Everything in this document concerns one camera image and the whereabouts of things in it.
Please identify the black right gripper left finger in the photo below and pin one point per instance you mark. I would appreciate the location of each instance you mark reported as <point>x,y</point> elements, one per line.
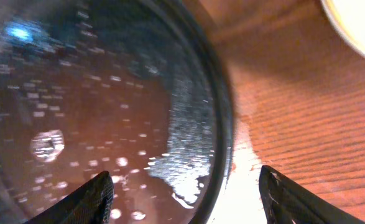
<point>89,204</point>

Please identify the yellow plate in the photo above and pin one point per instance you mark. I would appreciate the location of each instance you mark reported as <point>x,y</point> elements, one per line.
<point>348,19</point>

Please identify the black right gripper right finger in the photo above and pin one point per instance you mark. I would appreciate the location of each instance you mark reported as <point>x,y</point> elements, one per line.
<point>285,202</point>

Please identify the black round serving tray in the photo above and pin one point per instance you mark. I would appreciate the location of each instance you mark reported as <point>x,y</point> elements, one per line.
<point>129,87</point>

